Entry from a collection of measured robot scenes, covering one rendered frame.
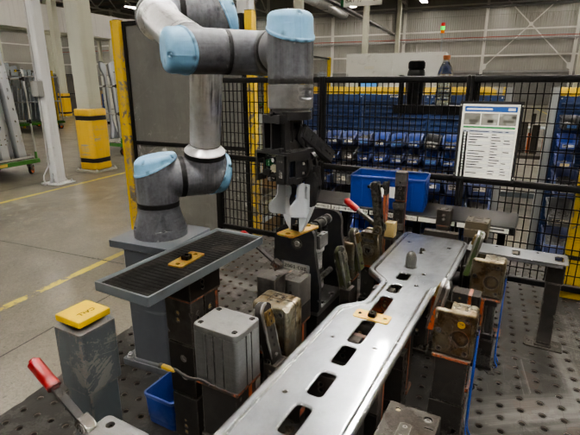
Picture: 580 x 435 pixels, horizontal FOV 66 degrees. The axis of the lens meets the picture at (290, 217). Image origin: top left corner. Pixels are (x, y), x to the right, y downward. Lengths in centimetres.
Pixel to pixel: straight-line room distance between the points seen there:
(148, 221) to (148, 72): 266
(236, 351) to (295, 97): 43
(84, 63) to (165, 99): 501
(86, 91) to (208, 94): 750
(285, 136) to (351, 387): 45
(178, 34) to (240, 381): 59
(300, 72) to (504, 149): 131
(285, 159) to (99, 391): 50
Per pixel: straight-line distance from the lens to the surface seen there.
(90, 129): 866
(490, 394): 143
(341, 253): 119
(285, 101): 73
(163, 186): 126
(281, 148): 74
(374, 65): 797
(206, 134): 125
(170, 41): 78
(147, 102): 388
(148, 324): 139
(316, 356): 93
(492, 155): 194
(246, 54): 81
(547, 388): 152
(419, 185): 182
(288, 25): 74
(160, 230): 128
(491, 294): 141
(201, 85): 121
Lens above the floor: 152
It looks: 17 degrees down
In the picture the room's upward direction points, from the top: straight up
